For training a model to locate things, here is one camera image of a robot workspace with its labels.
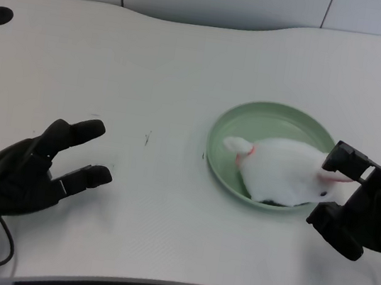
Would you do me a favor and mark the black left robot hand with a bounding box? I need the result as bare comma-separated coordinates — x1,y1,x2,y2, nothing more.
0,105,122,234

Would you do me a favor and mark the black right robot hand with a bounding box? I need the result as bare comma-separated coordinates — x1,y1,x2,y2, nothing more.
301,136,381,266

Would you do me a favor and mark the white plush rabbit doll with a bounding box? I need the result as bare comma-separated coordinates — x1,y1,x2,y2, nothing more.
214,128,360,216

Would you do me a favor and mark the green round plate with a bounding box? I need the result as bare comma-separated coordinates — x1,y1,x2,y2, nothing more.
198,93,342,220

